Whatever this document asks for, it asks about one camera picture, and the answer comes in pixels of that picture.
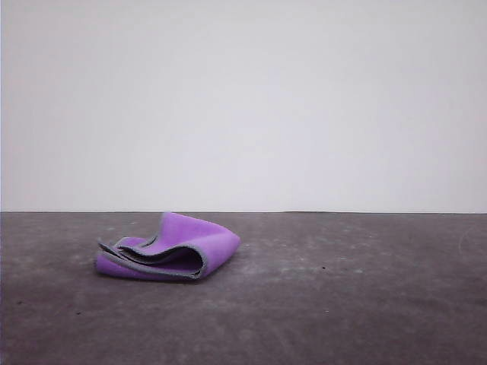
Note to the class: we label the purple towel with grey hem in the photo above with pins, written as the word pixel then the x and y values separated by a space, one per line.
pixel 182 247

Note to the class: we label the grey table cloth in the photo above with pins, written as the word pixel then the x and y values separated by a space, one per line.
pixel 342 311

